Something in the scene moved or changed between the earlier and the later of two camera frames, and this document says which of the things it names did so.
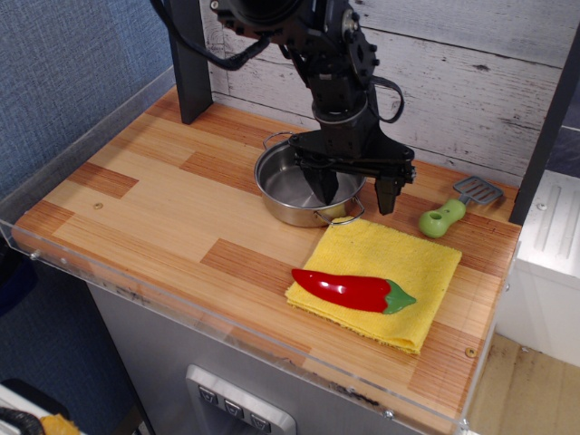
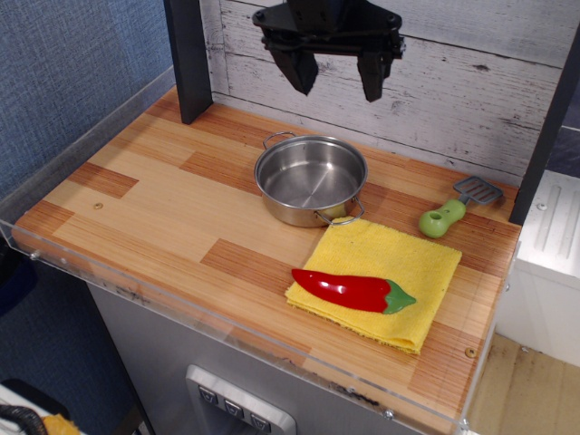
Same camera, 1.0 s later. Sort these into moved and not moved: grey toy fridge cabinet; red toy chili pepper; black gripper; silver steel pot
Moved: black gripper
Not moved: grey toy fridge cabinet; red toy chili pepper; silver steel pot
